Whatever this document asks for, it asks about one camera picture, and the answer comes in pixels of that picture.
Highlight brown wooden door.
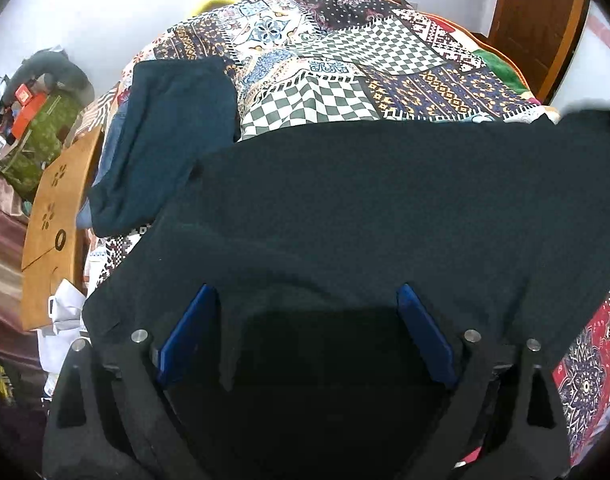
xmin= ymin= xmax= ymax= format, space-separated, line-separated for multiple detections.
xmin=485 ymin=0 xmax=590 ymax=106

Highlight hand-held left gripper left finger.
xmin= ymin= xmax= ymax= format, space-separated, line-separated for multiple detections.
xmin=42 ymin=284 xmax=220 ymax=480

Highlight white crumpled cloth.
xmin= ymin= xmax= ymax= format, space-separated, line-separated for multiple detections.
xmin=37 ymin=280 xmax=88 ymax=401

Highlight folded dark teal pants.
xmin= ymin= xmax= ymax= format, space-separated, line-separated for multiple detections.
xmin=91 ymin=56 xmax=242 ymax=237

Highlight grey cloth bundle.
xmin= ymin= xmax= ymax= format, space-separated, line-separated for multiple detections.
xmin=7 ymin=49 xmax=96 ymax=103

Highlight folded blue jeans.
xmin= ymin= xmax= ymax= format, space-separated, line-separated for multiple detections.
xmin=75 ymin=85 xmax=136 ymax=231

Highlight yellow curved object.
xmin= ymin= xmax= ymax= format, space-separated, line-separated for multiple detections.
xmin=192 ymin=0 xmax=236 ymax=17

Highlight patchwork printed blanket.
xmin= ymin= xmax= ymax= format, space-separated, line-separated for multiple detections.
xmin=82 ymin=0 xmax=610 ymax=466

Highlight wooden lap board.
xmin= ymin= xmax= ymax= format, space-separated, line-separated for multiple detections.
xmin=21 ymin=125 xmax=106 ymax=332

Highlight orange box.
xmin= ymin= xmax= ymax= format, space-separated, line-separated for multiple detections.
xmin=11 ymin=85 xmax=50 ymax=138

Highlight green patterned bag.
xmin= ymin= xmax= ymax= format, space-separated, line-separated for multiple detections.
xmin=0 ymin=92 xmax=83 ymax=202

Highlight green cloth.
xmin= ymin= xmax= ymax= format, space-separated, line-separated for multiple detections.
xmin=472 ymin=47 xmax=528 ymax=98

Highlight black pants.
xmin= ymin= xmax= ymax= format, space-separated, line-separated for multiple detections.
xmin=82 ymin=109 xmax=610 ymax=480

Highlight maroon satin cloth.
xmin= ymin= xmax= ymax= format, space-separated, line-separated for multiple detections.
xmin=0 ymin=165 xmax=40 ymax=361

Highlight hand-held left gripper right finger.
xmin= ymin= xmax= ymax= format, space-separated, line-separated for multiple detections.
xmin=396 ymin=282 xmax=573 ymax=480

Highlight pink wall decoration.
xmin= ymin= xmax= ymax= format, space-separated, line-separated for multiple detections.
xmin=582 ymin=7 xmax=610 ymax=83

